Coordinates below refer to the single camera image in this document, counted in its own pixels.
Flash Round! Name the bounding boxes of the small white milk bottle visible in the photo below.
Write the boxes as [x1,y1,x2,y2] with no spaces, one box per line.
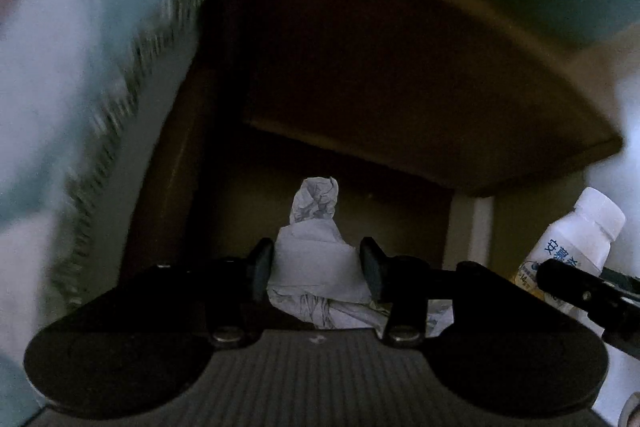
[511,186,626,334]

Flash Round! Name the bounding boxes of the white printed paper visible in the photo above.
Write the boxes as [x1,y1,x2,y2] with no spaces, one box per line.
[266,176,454,338]

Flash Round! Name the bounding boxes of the dark wooden nightstand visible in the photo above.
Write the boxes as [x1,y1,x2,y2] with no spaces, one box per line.
[119,0,623,282]

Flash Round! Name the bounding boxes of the colourful patterned bed blanket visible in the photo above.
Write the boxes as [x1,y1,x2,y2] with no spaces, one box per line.
[1,0,204,426]

